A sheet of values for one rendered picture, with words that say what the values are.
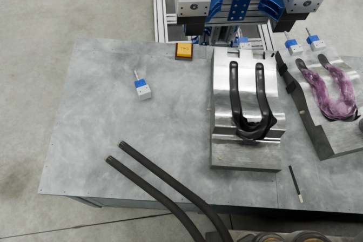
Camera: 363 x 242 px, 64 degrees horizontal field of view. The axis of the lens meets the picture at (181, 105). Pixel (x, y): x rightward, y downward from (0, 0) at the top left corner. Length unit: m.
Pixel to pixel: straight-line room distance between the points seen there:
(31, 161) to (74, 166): 0.98
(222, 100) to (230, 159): 0.22
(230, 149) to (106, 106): 0.53
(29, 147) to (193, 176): 1.34
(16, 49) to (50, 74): 0.37
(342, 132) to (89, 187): 0.96
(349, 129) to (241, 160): 0.42
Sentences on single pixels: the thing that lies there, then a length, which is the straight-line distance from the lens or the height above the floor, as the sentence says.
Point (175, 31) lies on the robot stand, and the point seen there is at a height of 0.21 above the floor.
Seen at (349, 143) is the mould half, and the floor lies 0.91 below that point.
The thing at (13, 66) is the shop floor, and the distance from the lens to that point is 2.53.
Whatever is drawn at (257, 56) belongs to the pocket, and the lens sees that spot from 1.33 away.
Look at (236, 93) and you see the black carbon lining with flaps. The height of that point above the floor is 0.88.
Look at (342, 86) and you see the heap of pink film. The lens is 1.33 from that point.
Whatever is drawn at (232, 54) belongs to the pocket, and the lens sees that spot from 1.30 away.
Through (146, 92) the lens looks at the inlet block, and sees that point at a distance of 1.19.
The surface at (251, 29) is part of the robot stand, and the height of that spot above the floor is 0.21.
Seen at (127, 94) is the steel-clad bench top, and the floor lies 0.80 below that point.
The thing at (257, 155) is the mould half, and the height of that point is 0.86.
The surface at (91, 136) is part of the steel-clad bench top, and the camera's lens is 1.21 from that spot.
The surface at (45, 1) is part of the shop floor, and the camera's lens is 2.82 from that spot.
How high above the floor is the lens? 1.91
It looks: 66 degrees down
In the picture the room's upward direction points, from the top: 6 degrees clockwise
